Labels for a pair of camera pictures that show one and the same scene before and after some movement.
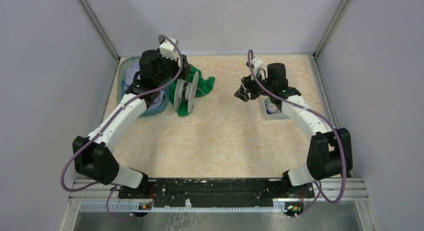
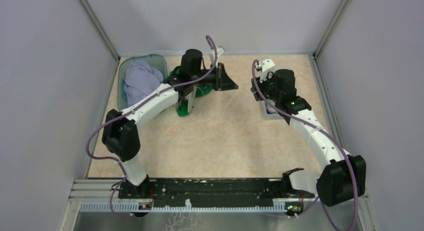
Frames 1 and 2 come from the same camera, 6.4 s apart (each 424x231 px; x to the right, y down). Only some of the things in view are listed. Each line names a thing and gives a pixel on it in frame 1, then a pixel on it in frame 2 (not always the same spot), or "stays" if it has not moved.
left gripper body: [174, 68] -> [217, 77]
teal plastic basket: [156, 110] stays
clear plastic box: [269, 111] stays
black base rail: [217, 191] stays
